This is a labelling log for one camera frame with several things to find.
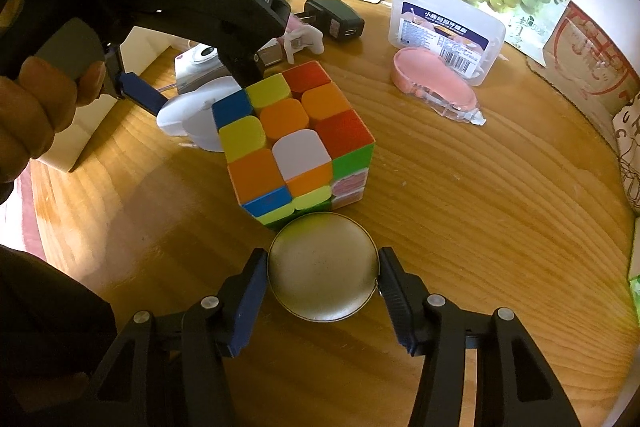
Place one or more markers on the colourful puzzle cube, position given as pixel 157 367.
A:
pixel 285 132

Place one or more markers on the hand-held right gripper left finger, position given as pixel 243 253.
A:
pixel 250 297

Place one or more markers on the clear plastic box with label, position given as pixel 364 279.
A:
pixel 440 14

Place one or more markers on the pink item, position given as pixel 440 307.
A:
pixel 430 77

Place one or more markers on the round metal tin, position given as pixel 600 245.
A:
pixel 322 267

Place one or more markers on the person's left hand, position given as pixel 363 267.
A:
pixel 35 107

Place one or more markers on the white storage box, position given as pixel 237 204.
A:
pixel 65 147

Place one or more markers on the printed canvas bag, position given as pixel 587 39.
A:
pixel 630 157

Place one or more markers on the white round device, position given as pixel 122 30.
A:
pixel 190 112

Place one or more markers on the white pink clip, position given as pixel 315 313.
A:
pixel 305 39

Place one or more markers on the black charger plug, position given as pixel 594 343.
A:
pixel 335 19

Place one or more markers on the brown cardboard with red print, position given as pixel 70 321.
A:
pixel 585 52

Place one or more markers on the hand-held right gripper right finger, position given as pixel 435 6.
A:
pixel 397 302

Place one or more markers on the green box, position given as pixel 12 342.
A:
pixel 635 294

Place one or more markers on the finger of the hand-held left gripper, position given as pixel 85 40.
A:
pixel 142 92
pixel 247 69

